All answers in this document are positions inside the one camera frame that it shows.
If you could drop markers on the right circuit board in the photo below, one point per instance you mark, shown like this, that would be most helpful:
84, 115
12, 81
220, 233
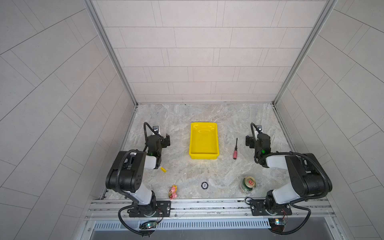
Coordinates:
277, 225

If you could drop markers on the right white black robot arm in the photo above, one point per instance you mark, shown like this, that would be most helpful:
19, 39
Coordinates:
308, 180

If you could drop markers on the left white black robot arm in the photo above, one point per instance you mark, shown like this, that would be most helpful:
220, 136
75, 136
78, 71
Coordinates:
126, 174

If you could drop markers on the pink toy figure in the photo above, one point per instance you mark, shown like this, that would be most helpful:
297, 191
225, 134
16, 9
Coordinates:
173, 192

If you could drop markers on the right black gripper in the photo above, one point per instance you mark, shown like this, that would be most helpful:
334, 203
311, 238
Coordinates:
249, 141

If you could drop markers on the yellow plastic bin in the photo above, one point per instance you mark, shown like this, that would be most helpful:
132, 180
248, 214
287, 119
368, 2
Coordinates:
204, 141

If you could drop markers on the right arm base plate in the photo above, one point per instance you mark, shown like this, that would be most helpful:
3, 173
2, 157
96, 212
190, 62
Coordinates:
267, 207

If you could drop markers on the left circuit board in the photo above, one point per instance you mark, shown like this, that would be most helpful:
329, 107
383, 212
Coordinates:
148, 225

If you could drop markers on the pink handled screwdriver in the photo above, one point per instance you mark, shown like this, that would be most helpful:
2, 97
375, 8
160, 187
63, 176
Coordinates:
235, 154

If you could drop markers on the green tin can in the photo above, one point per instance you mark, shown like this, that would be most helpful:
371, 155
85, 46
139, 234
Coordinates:
248, 184

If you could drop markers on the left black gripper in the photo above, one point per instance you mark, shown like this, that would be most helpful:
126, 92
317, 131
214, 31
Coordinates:
165, 140

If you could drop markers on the circuit board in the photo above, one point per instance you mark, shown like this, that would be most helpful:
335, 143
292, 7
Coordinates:
277, 225
148, 225

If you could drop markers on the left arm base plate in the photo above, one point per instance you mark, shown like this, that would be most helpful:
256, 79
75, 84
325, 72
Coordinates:
153, 210

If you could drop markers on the aluminium rail frame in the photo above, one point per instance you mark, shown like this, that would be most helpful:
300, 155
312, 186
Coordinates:
191, 209

